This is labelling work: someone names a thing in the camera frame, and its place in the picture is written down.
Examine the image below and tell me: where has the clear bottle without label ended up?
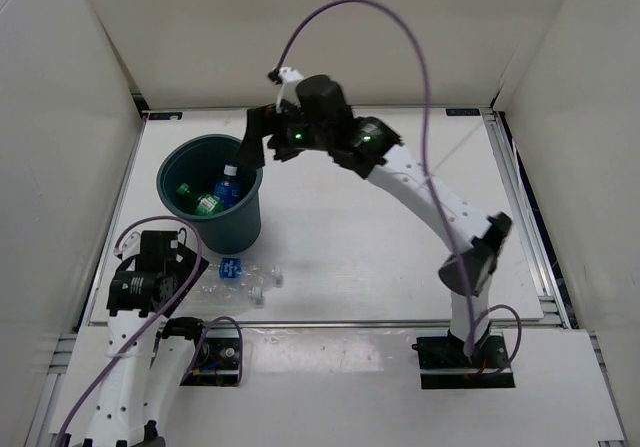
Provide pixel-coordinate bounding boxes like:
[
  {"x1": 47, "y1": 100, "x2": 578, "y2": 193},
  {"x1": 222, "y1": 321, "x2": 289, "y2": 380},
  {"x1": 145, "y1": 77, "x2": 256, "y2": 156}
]
[{"x1": 185, "y1": 284, "x2": 264, "y2": 308}]

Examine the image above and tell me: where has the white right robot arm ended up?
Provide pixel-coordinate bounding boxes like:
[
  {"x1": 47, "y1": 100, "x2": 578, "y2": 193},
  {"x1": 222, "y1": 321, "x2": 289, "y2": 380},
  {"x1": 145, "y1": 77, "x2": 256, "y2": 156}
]
[{"x1": 237, "y1": 68, "x2": 512, "y2": 367}]

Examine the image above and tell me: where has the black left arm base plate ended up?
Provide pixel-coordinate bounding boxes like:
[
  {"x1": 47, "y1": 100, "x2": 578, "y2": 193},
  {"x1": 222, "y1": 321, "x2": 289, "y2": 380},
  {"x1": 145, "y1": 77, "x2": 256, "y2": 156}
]
[{"x1": 181, "y1": 330, "x2": 242, "y2": 387}]

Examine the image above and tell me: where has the clear bottle blue label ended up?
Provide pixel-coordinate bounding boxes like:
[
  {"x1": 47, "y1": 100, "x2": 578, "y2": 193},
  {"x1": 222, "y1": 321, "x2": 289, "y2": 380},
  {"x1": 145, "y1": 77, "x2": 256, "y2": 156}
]
[{"x1": 200, "y1": 257, "x2": 284, "y2": 287}]

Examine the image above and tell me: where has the white zip tie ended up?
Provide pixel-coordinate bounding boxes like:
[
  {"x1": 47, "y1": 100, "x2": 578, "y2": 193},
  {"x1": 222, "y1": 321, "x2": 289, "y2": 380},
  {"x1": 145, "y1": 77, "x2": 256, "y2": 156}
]
[{"x1": 391, "y1": 110, "x2": 484, "y2": 177}]

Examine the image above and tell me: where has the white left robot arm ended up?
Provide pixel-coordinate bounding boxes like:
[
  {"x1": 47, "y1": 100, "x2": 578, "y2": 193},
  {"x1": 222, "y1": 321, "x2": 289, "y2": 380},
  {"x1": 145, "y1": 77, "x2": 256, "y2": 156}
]
[{"x1": 55, "y1": 229, "x2": 210, "y2": 446}]

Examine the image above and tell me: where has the dark teal plastic bin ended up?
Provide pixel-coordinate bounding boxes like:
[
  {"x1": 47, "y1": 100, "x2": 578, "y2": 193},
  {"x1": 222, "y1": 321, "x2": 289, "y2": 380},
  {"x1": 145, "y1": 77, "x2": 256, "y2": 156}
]
[{"x1": 156, "y1": 134, "x2": 263, "y2": 255}]

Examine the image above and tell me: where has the green plastic soda bottle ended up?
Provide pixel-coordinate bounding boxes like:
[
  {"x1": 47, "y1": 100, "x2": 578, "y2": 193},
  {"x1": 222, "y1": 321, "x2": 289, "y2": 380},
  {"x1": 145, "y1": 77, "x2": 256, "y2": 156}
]
[{"x1": 176, "y1": 183, "x2": 224, "y2": 216}]

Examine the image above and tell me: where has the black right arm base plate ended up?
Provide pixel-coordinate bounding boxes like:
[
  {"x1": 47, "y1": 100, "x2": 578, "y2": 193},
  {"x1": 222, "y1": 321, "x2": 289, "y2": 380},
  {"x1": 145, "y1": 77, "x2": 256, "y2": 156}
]
[{"x1": 412, "y1": 334, "x2": 516, "y2": 390}]

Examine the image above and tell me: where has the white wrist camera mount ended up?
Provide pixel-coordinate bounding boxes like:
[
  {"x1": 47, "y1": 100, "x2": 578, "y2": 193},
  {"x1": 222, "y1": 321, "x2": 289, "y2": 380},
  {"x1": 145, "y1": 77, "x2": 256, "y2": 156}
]
[
  {"x1": 275, "y1": 67, "x2": 305, "y2": 114},
  {"x1": 113, "y1": 231, "x2": 141, "y2": 260}
]

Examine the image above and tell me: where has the blue label water bottle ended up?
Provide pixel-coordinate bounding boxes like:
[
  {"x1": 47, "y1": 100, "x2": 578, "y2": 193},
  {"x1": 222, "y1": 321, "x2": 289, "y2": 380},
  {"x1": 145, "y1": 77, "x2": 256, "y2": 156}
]
[{"x1": 213, "y1": 164, "x2": 241, "y2": 210}]

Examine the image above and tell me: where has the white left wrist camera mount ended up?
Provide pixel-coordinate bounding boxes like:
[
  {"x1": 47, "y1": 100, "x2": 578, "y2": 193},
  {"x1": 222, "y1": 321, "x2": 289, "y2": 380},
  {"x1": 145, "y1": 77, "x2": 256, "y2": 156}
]
[{"x1": 113, "y1": 231, "x2": 141, "y2": 260}]

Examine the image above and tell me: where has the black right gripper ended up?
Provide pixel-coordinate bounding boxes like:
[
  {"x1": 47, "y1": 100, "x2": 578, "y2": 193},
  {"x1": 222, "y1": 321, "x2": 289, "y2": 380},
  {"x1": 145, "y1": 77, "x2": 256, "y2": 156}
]
[{"x1": 235, "y1": 99, "x2": 333, "y2": 170}]

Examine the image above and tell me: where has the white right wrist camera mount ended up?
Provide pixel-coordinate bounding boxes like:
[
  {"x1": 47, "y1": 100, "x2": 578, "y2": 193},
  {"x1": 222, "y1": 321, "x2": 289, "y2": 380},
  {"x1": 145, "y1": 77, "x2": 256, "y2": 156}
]
[{"x1": 275, "y1": 67, "x2": 305, "y2": 114}]

